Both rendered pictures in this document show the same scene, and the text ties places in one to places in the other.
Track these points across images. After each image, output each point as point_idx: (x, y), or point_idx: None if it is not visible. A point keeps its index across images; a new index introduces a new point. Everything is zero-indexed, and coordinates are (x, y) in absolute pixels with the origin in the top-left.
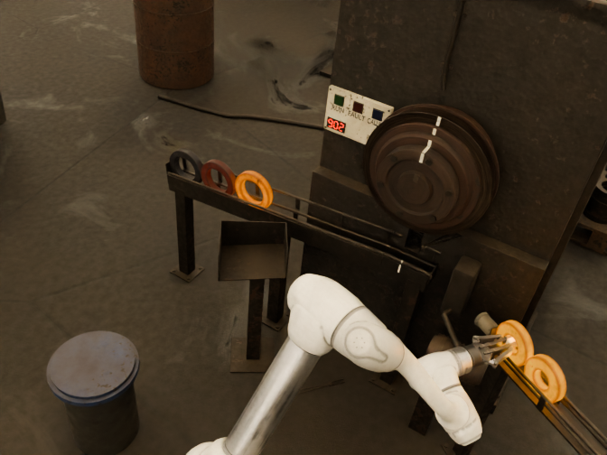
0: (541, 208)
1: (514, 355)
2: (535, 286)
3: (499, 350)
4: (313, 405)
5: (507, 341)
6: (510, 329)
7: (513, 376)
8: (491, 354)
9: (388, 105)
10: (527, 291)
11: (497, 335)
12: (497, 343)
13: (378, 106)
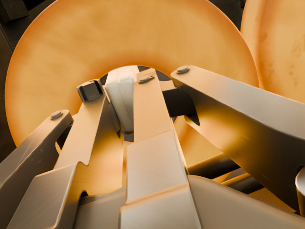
0: None
1: (194, 134)
2: (4, 50)
3: (172, 125)
4: None
5: (118, 99)
6: (65, 48)
7: (282, 204)
8: (208, 179)
9: None
10: (3, 82)
11: (45, 126)
12: (100, 130)
13: None
